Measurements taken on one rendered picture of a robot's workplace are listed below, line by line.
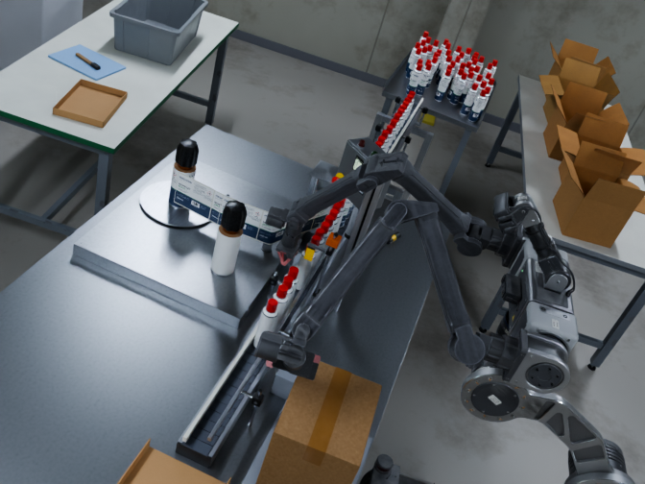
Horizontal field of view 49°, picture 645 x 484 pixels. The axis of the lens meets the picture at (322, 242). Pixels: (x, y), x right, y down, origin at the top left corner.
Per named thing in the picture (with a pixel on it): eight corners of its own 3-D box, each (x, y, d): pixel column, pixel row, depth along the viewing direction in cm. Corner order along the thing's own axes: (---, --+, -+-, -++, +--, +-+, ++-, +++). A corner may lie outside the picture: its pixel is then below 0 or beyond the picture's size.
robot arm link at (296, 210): (382, 187, 206) (390, 160, 213) (369, 176, 204) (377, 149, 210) (294, 232, 237) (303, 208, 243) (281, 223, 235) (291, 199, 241)
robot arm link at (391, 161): (391, 164, 198) (398, 139, 204) (357, 181, 208) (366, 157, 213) (488, 253, 217) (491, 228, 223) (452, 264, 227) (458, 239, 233)
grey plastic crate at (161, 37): (142, 15, 443) (146, -19, 430) (203, 35, 444) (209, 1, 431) (105, 49, 394) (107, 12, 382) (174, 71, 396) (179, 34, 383)
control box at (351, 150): (352, 181, 257) (368, 135, 246) (381, 207, 248) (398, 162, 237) (331, 184, 252) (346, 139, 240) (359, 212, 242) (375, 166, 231)
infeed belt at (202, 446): (348, 193, 335) (351, 186, 332) (365, 200, 334) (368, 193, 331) (179, 451, 203) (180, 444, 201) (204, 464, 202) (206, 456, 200)
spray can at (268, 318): (256, 337, 241) (269, 293, 228) (270, 343, 240) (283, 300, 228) (250, 347, 236) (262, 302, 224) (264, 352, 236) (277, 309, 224)
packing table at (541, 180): (480, 159, 587) (518, 74, 541) (571, 190, 585) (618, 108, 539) (471, 334, 409) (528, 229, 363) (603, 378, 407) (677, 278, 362)
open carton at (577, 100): (528, 127, 466) (553, 75, 444) (592, 147, 468) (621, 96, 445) (534, 157, 431) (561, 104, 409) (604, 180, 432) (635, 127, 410)
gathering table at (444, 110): (372, 161, 537) (412, 48, 483) (448, 193, 530) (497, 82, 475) (344, 205, 480) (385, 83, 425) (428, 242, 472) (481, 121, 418)
